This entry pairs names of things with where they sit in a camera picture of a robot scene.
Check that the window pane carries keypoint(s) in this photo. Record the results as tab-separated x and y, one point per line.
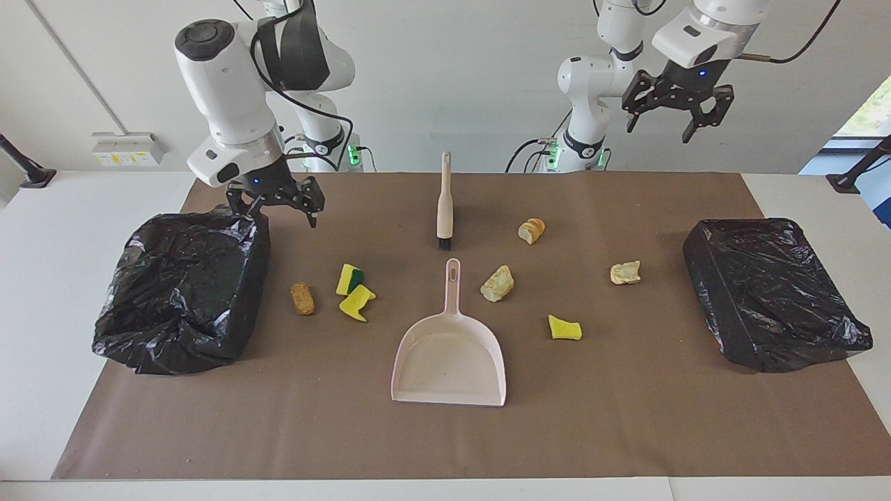
873	115

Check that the flat bin with black bag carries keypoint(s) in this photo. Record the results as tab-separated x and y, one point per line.
766	292

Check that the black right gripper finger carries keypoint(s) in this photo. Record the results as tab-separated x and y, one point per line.
314	198
243	205

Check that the beige hand brush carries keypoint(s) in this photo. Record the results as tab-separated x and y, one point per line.
445	209

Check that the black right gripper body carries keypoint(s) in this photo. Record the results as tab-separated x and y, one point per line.
271	184

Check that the brown paper table mat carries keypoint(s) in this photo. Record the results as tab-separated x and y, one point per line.
445	438

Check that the black clamp stand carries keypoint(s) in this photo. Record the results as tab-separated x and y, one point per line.
31	174
853	177

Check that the yellow green sponge piece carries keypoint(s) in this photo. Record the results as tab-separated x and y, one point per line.
346	280
564	328

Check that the brown cork-like lump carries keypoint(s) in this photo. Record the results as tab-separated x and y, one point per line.
302	299

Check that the open bin with black bag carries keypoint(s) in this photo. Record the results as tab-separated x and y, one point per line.
181	299

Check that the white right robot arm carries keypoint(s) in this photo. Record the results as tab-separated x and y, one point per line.
223	90

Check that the white wall socket box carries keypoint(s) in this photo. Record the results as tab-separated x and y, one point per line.
129	148

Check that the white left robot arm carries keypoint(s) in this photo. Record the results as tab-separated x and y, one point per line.
588	76

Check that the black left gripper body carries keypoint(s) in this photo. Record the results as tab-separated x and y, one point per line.
686	80

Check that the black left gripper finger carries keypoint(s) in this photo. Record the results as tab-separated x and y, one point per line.
640	94
713	108

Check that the notched yellow sponge piece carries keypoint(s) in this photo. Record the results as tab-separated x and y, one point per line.
356	305

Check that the small beige foam chunk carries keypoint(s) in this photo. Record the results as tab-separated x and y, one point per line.
625	273

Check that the striped orange bread piece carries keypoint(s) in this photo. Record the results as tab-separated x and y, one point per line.
531	231

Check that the pink plastic dustpan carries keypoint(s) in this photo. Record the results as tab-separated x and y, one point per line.
449	362

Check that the large beige foam chunk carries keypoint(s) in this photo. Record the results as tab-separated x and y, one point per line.
498	284

